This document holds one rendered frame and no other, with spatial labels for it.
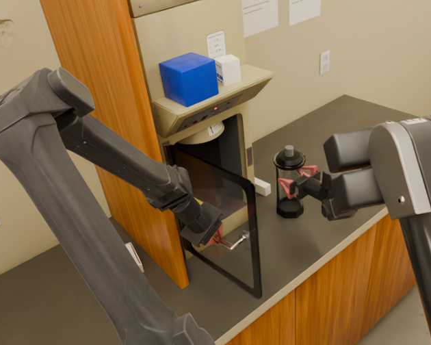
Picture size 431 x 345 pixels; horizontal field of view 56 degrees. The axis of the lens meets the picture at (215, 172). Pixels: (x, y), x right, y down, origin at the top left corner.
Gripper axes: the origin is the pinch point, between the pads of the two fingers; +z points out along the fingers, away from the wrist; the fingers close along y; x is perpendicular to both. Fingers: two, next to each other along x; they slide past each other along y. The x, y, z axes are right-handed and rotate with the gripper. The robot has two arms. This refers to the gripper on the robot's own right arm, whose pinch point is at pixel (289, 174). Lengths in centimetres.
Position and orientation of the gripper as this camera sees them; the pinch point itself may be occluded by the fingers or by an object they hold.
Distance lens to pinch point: 141.8
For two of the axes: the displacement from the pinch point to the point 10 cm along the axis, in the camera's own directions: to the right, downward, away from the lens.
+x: 1.2, 8.2, 5.6
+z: -6.2, -3.8, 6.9
